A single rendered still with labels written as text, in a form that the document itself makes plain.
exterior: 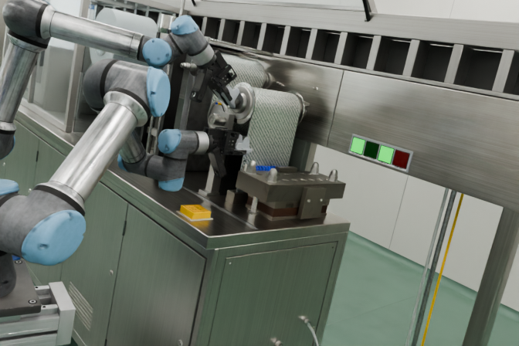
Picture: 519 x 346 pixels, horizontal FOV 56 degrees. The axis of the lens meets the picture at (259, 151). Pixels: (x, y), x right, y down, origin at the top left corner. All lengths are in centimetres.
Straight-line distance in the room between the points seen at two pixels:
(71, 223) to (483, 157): 113
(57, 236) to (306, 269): 98
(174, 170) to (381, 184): 318
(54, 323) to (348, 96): 120
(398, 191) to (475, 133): 288
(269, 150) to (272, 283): 48
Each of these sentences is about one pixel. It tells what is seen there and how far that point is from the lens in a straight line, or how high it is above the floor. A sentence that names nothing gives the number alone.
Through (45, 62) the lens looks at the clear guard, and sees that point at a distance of 287.
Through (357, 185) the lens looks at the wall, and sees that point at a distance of 466.
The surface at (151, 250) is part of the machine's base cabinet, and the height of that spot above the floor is 72.
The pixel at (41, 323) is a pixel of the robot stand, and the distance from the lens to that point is 123.
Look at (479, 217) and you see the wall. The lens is 412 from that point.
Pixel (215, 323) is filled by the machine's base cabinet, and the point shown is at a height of 61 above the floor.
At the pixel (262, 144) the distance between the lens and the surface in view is 177.
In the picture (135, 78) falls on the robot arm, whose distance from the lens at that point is 121.
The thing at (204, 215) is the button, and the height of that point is 91.
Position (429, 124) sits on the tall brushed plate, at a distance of 165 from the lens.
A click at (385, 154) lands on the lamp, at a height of 118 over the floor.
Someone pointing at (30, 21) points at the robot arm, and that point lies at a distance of 150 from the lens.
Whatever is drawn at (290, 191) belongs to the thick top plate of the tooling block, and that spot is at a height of 100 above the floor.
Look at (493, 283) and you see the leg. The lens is 177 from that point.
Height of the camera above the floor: 139
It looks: 10 degrees down
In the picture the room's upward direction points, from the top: 12 degrees clockwise
